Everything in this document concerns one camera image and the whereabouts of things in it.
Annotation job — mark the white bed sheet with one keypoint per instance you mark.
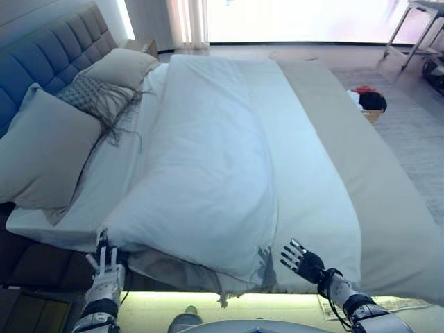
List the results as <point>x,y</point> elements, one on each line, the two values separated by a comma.
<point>114,166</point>

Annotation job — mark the dark wooden nightstand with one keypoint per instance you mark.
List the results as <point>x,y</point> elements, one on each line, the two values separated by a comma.
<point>31,312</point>

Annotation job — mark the small beige pillow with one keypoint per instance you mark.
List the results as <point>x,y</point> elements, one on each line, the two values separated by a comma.
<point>121,67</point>

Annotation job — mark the white duvet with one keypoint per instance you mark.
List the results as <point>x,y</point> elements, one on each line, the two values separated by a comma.
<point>225,156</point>

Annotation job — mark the patterned fringed cushion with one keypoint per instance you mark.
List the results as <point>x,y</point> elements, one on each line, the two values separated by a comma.
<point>83,93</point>

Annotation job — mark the large beige pillow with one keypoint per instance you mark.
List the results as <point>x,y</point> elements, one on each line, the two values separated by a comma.
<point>45,156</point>

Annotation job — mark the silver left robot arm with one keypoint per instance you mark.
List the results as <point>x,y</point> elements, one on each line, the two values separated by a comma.
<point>98,315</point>

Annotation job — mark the light wooden nightstand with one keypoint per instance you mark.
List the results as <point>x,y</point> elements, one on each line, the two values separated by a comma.
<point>138,46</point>

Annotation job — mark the grey patterned rug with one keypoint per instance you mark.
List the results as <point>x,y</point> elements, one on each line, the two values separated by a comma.
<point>416,145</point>

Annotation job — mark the beige sheer curtain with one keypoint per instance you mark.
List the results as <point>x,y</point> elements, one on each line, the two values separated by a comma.
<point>187,24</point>

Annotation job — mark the white robot body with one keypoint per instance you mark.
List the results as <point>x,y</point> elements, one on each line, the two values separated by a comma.
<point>222,326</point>

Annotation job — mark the black wheeled device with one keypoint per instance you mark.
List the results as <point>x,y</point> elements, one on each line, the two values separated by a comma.
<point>435,69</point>

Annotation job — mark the cardboard box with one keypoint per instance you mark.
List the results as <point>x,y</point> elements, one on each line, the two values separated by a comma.
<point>372,117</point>

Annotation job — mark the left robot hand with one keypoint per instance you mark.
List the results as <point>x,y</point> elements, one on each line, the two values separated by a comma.
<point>105,277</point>

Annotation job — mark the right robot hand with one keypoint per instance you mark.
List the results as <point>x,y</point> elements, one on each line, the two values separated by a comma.
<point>305,260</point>

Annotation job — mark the dark brown bed frame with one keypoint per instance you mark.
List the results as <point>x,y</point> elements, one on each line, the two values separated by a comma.
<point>45,267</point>

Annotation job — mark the beige bed runner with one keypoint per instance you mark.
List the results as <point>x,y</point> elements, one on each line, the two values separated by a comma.
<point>374,190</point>

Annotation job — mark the white cloth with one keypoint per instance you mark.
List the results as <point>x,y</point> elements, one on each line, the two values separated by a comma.
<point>353,96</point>

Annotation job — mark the black clothing pile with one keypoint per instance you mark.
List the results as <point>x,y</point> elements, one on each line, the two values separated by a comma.
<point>373,102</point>

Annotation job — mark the red cloth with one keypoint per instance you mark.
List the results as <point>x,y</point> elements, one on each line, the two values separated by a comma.
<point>364,89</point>

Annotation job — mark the blue tufted headboard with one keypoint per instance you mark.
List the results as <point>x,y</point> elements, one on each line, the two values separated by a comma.
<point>52,52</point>

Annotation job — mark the metal frame table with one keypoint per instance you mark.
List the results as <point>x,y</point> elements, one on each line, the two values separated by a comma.
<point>426,5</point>

